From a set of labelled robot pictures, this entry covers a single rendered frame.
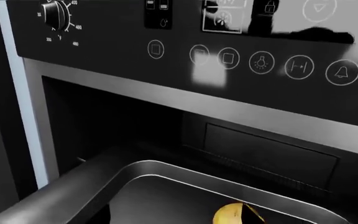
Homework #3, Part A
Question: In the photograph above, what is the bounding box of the silver metal baking tray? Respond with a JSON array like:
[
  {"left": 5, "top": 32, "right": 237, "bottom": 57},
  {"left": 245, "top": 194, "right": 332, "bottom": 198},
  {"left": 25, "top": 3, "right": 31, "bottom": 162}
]
[{"left": 0, "top": 159, "right": 356, "bottom": 224}]

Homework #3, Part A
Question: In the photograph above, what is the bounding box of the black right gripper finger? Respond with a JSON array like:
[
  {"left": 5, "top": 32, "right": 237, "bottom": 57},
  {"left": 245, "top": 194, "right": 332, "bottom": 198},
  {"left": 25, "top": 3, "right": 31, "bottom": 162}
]
[{"left": 242, "top": 202, "right": 263, "bottom": 224}]

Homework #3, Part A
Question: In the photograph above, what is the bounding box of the black built-in oven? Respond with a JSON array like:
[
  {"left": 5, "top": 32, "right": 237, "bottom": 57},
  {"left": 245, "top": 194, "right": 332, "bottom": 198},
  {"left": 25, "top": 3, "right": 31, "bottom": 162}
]
[{"left": 0, "top": 0, "right": 358, "bottom": 224}]

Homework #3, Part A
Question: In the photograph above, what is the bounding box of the black oven temperature knob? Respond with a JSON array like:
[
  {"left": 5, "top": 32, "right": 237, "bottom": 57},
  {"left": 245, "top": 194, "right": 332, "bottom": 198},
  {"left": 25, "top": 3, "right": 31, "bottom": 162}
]
[{"left": 40, "top": 0, "right": 71, "bottom": 32}]

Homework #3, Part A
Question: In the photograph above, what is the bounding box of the yellow potato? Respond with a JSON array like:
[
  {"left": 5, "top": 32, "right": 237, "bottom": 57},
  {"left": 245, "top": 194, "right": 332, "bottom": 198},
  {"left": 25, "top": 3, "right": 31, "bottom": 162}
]
[{"left": 213, "top": 202, "right": 266, "bottom": 224}]

